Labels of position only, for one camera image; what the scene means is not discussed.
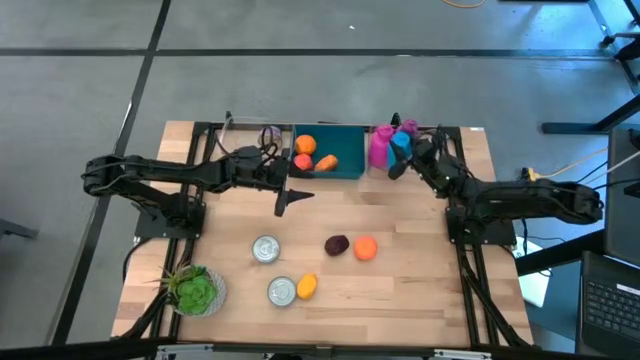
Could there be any black aluminium table frame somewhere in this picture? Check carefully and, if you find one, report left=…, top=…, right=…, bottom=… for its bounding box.
left=112, top=112, right=534, bottom=351

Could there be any clear plastic container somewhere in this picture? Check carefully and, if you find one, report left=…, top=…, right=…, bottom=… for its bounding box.
left=366, top=124, right=446, bottom=180
left=219, top=115, right=294, bottom=162

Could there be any blocky orange toy fruit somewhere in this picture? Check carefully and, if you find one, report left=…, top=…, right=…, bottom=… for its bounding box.
left=353, top=235, right=379, bottom=262

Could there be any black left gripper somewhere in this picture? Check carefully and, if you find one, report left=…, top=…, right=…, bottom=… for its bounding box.
left=228, top=144, right=316, bottom=218

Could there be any black laptop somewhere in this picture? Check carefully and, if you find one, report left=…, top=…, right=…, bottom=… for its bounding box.
left=574, top=249, right=640, bottom=360

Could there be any black desk leg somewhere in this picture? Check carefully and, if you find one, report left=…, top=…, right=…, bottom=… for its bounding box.
left=542, top=94, right=640, bottom=135

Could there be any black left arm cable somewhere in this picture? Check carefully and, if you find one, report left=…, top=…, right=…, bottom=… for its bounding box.
left=257, top=127, right=282, bottom=162

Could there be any plain silver tin can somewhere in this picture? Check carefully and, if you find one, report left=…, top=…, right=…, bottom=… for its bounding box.
left=251, top=234, right=282, bottom=265

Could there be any dark monitor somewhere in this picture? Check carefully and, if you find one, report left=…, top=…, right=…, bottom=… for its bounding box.
left=602, top=127, right=640, bottom=269

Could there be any pink plastic bottle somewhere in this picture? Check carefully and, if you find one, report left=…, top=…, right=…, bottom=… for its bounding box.
left=368, top=124, right=396, bottom=169

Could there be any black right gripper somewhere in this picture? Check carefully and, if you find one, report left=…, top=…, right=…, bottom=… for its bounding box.
left=388, top=137, right=454, bottom=195

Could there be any yellow toy lemon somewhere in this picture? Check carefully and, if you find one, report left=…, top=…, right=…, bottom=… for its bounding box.
left=296, top=272, right=319, bottom=301

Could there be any red-orange toy fruit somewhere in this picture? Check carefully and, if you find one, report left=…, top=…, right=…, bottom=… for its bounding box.
left=291, top=152, right=315, bottom=173

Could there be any potted green succulent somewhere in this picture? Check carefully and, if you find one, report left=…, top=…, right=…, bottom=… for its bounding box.
left=149, top=263, right=228, bottom=318

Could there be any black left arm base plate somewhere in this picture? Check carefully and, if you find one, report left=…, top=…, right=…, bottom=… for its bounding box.
left=133, top=198, right=207, bottom=240

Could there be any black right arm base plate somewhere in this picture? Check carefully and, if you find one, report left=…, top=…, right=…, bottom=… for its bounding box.
left=446, top=205, right=517, bottom=247

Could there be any teal plastic bin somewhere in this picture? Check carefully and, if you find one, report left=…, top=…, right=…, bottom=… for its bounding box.
left=289, top=122, right=367, bottom=180

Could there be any yellow power cable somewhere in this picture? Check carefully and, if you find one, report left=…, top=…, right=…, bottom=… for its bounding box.
left=521, top=147, right=609, bottom=182

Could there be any dark maroon toy fruit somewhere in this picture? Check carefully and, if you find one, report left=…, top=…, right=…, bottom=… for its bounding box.
left=323, top=234, right=351, bottom=258

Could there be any blue label tin can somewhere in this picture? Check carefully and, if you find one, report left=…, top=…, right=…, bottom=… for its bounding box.
left=266, top=275, right=298, bottom=308

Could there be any colourful label tin can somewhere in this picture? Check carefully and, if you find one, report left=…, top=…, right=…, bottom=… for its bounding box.
left=257, top=125, right=284, bottom=151

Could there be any round orange toy fruit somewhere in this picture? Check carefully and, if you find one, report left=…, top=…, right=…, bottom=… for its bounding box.
left=294, top=133, right=318, bottom=156

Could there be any orange toy sweet potato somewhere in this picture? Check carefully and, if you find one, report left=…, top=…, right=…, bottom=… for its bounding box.
left=313, top=153, right=340, bottom=174

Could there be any blue plastic bottle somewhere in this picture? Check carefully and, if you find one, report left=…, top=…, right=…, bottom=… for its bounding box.
left=389, top=130, right=414, bottom=169

